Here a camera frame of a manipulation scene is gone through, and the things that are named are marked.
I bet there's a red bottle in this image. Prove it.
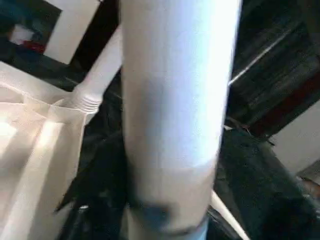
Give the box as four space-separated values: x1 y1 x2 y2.
21 40 46 55

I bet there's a black mat cloth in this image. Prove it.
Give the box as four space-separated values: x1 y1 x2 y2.
0 49 320 240

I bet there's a white plastic table leg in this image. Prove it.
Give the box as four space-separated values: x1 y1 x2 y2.
71 23 124 116
119 0 243 238

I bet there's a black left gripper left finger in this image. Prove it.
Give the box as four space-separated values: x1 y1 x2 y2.
56 129 131 240

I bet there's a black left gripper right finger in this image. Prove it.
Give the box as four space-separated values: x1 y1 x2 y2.
214 126 320 240

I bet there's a white plastic table top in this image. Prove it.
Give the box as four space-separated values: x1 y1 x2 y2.
0 59 89 240

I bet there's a white glass-door cabinet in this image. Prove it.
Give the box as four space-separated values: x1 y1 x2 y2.
43 0 100 66

